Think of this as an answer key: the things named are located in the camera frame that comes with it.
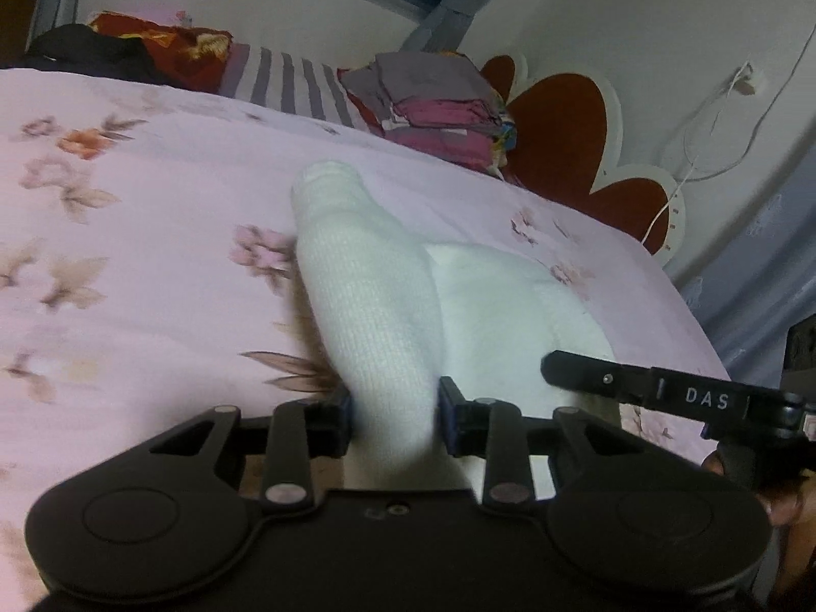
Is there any stack of folded clothes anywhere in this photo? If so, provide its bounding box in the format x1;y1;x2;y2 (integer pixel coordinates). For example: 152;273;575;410
338;51;521;174

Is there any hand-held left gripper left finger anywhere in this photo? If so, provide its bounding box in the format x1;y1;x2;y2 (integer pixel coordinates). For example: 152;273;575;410
149;389;355;506

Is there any person's right forearm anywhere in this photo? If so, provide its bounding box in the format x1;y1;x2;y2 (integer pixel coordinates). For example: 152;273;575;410
768;523;816;612

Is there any red petal-shaped headboard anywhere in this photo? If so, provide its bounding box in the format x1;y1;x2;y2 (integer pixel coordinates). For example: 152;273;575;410
478;53;687;269

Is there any brown wooden door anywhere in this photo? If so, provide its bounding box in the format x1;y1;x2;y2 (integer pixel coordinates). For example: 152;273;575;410
0;0;49;71

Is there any pink floral bedsheet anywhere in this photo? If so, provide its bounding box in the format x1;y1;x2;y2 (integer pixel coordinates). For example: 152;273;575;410
0;67;731;612

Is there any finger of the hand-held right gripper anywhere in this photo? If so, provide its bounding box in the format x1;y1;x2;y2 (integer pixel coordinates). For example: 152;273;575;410
541;350;659;406

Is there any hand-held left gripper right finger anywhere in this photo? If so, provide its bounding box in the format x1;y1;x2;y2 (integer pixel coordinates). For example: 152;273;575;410
439;376;639;506

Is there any red floral blanket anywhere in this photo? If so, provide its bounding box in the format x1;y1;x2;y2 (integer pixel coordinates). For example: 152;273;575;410
88;11;234;94

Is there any purple striped pillow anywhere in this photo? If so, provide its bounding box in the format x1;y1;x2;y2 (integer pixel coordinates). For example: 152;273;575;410
220;43;378;136

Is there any person's right hand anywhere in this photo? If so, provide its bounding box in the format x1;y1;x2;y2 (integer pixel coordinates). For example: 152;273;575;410
702;450;816;527

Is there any thin grey cable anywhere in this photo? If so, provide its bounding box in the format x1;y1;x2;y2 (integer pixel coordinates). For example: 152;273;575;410
681;19;816;183

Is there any white ribbed sock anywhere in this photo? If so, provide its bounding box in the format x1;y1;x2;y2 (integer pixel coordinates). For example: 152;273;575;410
291;159;474;493

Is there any white charging cable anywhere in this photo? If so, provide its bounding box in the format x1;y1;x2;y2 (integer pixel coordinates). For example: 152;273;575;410
643;62;754;256

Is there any black cloth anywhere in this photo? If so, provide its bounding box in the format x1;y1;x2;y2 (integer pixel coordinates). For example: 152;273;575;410
13;23;174;88

